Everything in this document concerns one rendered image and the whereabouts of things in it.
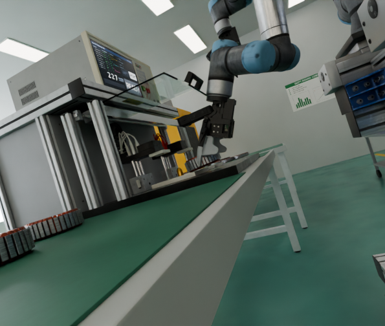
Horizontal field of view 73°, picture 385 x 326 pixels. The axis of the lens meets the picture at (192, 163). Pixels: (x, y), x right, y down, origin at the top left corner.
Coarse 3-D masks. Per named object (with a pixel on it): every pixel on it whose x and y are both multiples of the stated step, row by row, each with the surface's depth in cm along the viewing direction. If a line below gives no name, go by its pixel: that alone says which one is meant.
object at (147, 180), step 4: (140, 176) 86; (144, 176) 88; (148, 176) 90; (152, 176) 93; (132, 180) 88; (140, 180) 86; (144, 180) 87; (148, 180) 90; (152, 180) 92; (132, 184) 88; (136, 184) 87; (140, 184) 87; (144, 184) 86; (148, 184) 89; (152, 184) 91; (132, 188) 88; (136, 188) 87; (140, 188) 87; (144, 188) 86; (148, 188) 88; (136, 192) 87
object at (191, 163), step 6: (204, 156) 75; (210, 156) 75; (216, 156) 76; (186, 162) 77; (192, 162) 76; (204, 162) 74; (210, 162) 75; (186, 168) 79; (192, 168) 76; (198, 168) 76
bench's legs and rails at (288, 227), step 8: (272, 168) 185; (272, 176) 186; (272, 184) 186; (280, 192) 185; (280, 200) 185; (280, 208) 186; (288, 216) 184; (288, 224) 185; (248, 232) 199; (256, 232) 193; (264, 232) 191; (272, 232) 189; (280, 232) 188; (288, 232) 185; (296, 240) 184; (296, 248) 184
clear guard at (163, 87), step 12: (144, 84) 73; (156, 84) 76; (168, 84) 80; (180, 84) 83; (120, 96) 77; (132, 96) 80; (144, 96) 84; (156, 96) 87; (168, 96) 92; (120, 108) 88; (132, 108) 92; (144, 108) 96
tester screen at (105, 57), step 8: (96, 48) 86; (104, 48) 91; (96, 56) 85; (104, 56) 89; (112, 56) 94; (120, 56) 100; (104, 64) 88; (112, 64) 93; (120, 64) 98; (128, 64) 104; (104, 72) 86; (112, 72) 91; (120, 72) 96; (112, 80) 89; (120, 80) 95; (120, 88) 93
